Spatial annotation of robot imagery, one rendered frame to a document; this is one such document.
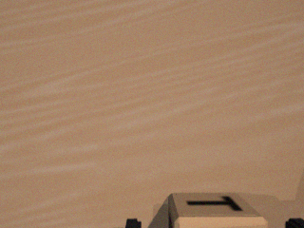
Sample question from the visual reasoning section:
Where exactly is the tan block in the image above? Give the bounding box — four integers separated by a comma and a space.
168, 193, 268, 228

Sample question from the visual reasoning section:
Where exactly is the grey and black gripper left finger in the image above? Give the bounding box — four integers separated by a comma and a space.
125, 218, 142, 228

